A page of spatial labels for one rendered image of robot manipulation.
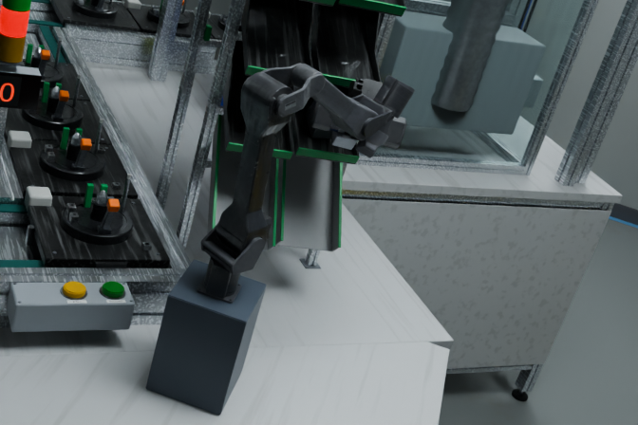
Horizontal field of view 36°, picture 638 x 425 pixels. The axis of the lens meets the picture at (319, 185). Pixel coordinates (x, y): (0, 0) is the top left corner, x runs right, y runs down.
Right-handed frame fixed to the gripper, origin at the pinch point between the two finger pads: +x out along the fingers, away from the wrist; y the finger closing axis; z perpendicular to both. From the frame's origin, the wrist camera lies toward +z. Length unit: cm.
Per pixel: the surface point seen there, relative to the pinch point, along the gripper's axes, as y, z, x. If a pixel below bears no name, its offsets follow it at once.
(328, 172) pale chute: -3.1, -13.6, 16.1
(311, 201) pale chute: -0.4, -20.1, 12.4
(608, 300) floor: -201, -64, 200
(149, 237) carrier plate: 31.8, -33.7, 6.3
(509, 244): -90, -32, 94
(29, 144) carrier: 58, -26, 36
